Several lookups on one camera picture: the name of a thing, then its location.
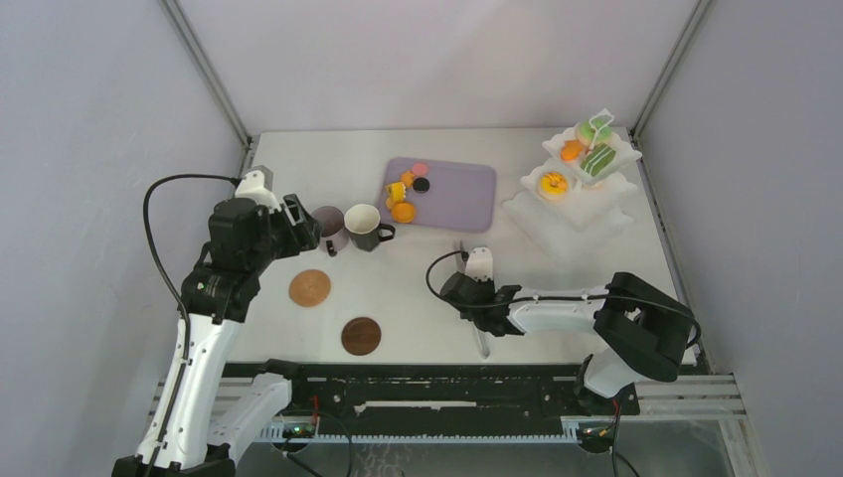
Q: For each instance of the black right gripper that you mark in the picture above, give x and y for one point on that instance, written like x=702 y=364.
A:
x=489 y=284

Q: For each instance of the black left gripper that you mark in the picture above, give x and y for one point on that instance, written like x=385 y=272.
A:
x=304 y=235

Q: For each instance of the steel white serving tongs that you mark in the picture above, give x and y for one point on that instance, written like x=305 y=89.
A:
x=481 y=337

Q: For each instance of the purple mug black handle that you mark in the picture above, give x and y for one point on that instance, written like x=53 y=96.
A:
x=334 y=236

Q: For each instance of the black mug white inside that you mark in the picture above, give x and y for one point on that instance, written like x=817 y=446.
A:
x=365 y=227

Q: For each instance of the orange egg tart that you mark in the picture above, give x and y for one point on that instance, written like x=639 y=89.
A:
x=403 y=212

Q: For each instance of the yellow cheese cake wedge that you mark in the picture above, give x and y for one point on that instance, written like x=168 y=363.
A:
x=396 y=192

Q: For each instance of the dark wooden round coaster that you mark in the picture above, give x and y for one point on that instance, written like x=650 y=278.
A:
x=361 y=336

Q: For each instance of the white three tier stand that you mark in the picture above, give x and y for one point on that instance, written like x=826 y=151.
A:
x=590 y=214

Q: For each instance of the yellow frosted donut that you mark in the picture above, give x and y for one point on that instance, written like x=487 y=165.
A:
x=552 y=186

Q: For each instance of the orange bear cookie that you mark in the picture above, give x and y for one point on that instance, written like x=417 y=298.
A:
x=572 y=150

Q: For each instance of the green striped cake slice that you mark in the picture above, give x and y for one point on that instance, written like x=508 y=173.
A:
x=598 y=159

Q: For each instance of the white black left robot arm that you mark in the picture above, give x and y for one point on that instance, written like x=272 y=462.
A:
x=183 y=439

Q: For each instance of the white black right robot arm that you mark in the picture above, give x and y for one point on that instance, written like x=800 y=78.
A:
x=646 y=332

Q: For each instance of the woven rattan coaster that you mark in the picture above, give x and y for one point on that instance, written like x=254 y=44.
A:
x=309 y=288

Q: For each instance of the lavender serving tray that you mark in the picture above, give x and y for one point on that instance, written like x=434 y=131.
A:
x=460 y=197

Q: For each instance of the orange star cookie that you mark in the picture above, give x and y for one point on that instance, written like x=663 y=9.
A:
x=408 y=178

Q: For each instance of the black sandwich cookie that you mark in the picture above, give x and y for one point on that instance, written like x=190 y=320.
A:
x=421 y=185

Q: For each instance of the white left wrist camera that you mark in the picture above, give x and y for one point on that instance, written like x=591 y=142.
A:
x=256 y=185

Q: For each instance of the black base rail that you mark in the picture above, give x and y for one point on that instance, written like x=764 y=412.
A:
x=449 y=403

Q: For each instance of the aluminium frame post left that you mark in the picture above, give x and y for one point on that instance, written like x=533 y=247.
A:
x=191 y=42

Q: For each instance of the aluminium frame post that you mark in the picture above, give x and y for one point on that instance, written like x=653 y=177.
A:
x=676 y=55
x=191 y=42

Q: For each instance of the aluminium frame post right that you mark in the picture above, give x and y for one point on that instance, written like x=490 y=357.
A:
x=676 y=55

